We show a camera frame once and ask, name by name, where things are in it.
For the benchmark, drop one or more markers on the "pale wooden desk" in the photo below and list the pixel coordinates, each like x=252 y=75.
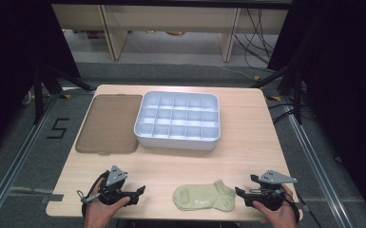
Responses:
x=171 y=17

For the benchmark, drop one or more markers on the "black curtain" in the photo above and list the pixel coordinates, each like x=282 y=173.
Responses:
x=345 y=79
x=9 y=47

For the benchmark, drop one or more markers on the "person's left hand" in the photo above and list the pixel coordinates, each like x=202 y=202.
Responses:
x=99 y=212

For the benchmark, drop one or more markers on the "yellow tape piece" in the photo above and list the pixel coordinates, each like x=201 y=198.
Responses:
x=65 y=96
x=274 y=98

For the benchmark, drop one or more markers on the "white divided storage box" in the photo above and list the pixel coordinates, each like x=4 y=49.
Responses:
x=177 y=118

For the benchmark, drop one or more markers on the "aluminium floor rail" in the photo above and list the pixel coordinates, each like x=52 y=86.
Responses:
x=317 y=164
x=15 y=164

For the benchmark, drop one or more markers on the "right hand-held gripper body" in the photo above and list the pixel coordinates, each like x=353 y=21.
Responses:
x=272 y=179

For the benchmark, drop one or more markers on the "brown translucent lid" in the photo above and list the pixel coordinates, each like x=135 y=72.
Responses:
x=111 y=125

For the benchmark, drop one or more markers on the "pale green sock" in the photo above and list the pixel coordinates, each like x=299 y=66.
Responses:
x=202 y=198

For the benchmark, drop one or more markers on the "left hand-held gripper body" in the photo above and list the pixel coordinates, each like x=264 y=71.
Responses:
x=116 y=175

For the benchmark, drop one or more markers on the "person's right hand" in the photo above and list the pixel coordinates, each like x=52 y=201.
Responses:
x=282 y=217

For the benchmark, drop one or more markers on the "grey tape strip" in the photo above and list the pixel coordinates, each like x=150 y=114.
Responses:
x=53 y=198
x=301 y=207

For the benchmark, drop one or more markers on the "black metal stand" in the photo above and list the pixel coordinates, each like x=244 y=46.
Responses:
x=39 y=95
x=296 y=91

